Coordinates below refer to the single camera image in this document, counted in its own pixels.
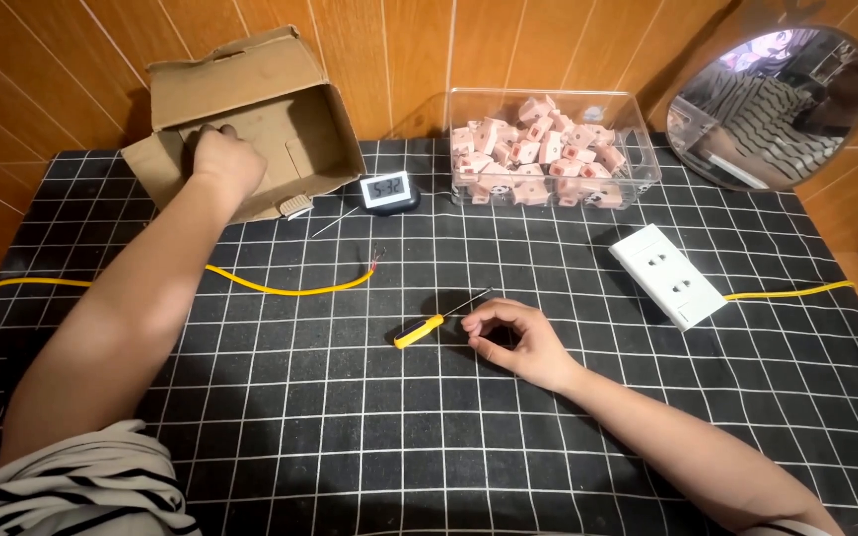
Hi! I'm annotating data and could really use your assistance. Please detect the person's right hand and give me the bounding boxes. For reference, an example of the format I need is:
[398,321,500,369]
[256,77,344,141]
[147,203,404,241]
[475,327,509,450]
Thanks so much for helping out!
[462,298,584,394]

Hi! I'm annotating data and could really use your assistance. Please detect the person's left hand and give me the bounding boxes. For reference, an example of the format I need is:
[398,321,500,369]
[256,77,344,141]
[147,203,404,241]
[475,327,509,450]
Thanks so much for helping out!
[189,124,269,204]

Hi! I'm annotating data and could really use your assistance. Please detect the open brown cardboard box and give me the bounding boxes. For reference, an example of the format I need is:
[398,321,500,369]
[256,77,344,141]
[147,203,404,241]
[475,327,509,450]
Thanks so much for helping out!
[121,24,366,225]

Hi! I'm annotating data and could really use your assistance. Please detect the beige ribbed plug part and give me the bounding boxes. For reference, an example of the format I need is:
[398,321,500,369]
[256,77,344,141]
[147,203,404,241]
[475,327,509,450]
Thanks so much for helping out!
[280,195,316,221]

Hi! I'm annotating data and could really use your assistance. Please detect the small digital clock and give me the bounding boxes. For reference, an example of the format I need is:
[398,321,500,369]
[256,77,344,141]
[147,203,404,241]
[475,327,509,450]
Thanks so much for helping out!
[359,170,423,217]

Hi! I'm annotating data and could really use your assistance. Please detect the pile of pink plug parts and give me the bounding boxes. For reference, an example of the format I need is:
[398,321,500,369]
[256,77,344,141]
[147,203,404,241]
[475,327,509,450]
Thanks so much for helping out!
[450,95,628,208]

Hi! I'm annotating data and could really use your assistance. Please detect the black white grid table mat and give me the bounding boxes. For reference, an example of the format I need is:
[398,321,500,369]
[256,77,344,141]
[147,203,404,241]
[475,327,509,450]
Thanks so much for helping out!
[0,137,858,536]

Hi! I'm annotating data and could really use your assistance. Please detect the striped white shirt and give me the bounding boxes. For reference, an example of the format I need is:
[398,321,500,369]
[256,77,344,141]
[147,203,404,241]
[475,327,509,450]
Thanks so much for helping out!
[0,419,840,536]

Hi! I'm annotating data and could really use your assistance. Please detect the clear plastic container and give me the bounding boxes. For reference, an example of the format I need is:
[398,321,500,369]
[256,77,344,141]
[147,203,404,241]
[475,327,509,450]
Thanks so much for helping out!
[445,88,662,211]

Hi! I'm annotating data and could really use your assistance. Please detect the white power socket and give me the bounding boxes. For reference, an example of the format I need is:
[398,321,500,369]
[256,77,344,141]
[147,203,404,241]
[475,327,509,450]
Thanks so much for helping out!
[608,223,729,332]

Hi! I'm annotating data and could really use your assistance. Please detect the round mirror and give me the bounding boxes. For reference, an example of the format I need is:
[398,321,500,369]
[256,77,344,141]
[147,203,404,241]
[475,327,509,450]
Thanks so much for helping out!
[665,26,858,193]

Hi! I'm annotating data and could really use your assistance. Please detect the thin silver wire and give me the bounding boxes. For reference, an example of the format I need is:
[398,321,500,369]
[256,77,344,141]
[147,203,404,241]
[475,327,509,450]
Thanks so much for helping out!
[311,207,360,239]

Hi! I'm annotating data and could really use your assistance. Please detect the yellow cable with stripped end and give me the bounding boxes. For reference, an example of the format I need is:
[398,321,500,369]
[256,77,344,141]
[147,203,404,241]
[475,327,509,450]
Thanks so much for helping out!
[0,244,387,317]

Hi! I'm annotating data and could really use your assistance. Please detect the yellow handled screwdriver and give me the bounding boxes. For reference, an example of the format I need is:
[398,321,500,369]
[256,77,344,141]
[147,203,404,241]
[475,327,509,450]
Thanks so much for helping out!
[393,286,495,350]

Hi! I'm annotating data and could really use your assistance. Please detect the yellow cable with socket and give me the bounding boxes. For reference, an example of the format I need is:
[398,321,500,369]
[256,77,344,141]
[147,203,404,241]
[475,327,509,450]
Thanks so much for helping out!
[723,280,856,302]

